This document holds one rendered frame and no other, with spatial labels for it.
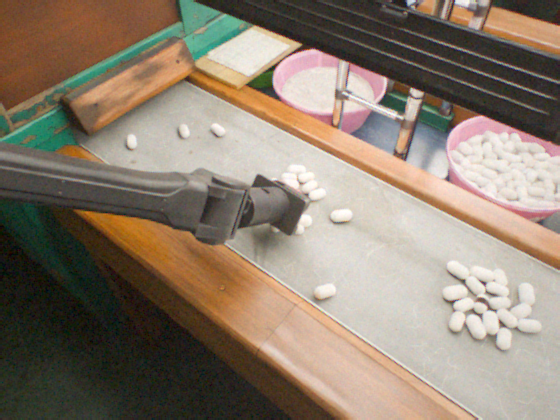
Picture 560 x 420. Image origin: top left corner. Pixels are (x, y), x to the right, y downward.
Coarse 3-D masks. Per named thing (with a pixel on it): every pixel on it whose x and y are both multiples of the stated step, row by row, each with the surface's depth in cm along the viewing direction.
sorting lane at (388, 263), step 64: (128, 128) 94; (192, 128) 94; (256, 128) 94; (384, 192) 81; (256, 256) 72; (320, 256) 72; (384, 256) 72; (448, 256) 72; (512, 256) 72; (384, 320) 65; (448, 320) 65; (448, 384) 59; (512, 384) 59
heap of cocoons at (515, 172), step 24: (480, 144) 92; (504, 144) 91; (528, 144) 91; (480, 168) 85; (504, 168) 85; (528, 168) 87; (552, 168) 85; (504, 192) 81; (528, 192) 82; (552, 192) 81
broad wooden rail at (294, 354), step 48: (96, 240) 81; (144, 240) 71; (192, 240) 71; (144, 288) 80; (192, 288) 65; (240, 288) 65; (240, 336) 61; (288, 336) 61; (336, 336) 61; (288, 384) 58; (336, 384) 56; (384, 384) 56
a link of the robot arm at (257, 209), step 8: (256, 192) 62; (264, 192) 63; (248, 200) 59; (256, 200) 60; (264, 200) 62; (248, 208) 60; (256, 208) 60; (264, 208) 62; (248, 216) 60; (256, 216) 60; (264, 216) 62; (240, 224) 60; (248, 224) 60; (256, 224) 63
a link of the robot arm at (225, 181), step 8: (200, 168) 65; (208, 176) 64; (216, 176) 55; (224, 176) 58; (224, 184) 54; (232, 184) 54; (240, 184) 56; (248, 184) 58; (248, 192) 58; (240, 208) 58; (240, 216) 59; (232, 232) 59; (200, 240) 55; (208, 240) 55; (216, 240) 56; (224, 240) 58
